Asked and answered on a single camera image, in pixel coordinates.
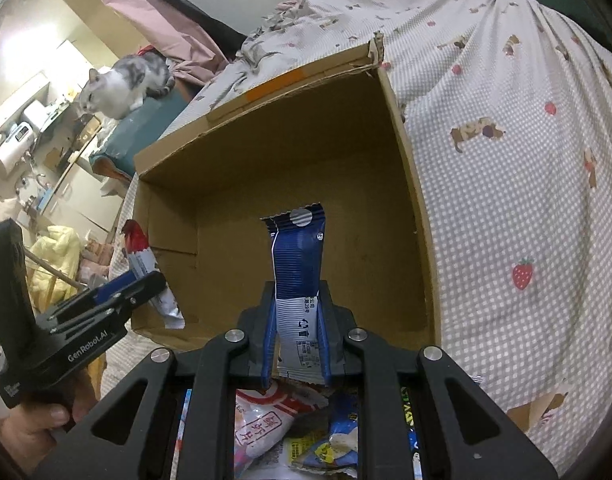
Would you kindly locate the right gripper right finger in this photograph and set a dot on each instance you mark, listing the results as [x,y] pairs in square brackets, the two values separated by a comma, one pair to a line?
[462,433]

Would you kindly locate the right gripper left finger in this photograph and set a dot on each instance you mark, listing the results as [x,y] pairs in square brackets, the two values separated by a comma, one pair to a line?
[173,418]

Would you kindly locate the blue white shrimp snack bag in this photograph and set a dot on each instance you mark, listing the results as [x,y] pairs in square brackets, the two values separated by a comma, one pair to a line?
[263,417]

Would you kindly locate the blue white wafer bar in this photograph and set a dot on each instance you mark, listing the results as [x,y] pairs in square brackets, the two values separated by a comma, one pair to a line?
[296,253]

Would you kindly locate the blue Lonely God chips bag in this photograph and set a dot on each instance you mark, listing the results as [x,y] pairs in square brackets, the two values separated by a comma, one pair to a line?
[333,451]

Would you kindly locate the person's left hand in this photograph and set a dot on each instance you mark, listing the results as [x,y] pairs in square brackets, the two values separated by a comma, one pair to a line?
[25,433]

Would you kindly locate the yellow cloth on rack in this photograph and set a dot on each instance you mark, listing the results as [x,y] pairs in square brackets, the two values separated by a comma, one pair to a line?
[60,248]

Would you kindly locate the white water heater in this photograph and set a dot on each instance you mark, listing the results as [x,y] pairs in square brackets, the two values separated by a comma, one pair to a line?
[19,141]

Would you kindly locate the teal cat perch box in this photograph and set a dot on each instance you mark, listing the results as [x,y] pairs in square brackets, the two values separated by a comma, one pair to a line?
[134,133]

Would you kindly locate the grey white cat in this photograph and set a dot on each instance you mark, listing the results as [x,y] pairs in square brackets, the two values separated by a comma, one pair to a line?
[126,85]

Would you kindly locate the checkered cartoon duvet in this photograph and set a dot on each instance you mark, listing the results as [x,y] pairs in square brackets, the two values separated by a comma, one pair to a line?
[508,107]

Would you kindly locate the brown cardboard box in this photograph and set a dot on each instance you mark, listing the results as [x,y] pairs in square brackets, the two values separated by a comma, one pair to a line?
[330,133]

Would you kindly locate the pink curtain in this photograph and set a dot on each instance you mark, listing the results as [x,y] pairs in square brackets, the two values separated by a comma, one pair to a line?
[195,57]

